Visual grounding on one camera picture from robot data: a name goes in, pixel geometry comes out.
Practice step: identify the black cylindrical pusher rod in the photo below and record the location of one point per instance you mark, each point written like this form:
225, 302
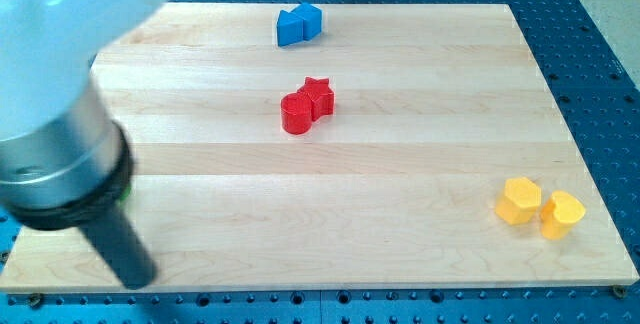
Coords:
114, 238

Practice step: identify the red star block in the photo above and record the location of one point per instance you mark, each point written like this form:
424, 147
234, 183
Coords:
321, 95

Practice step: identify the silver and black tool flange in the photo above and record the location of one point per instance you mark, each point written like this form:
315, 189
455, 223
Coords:
68, 171

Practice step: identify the blue triangle block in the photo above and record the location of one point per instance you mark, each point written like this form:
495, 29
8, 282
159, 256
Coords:
289, 28

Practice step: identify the yellow hexagon block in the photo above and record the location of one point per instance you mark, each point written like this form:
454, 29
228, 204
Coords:
519, 200

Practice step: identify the light wooden board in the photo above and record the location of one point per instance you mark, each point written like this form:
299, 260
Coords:
436, 106

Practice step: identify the blue cube block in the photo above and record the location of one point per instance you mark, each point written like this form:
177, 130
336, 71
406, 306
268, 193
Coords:
312, 18

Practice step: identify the yellow heart block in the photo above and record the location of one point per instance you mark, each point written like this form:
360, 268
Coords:
560, 214

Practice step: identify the red cylinder block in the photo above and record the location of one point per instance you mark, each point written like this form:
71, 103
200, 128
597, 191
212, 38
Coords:
296, 113

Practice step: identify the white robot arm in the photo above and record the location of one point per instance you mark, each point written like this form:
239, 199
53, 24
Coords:
47, 47

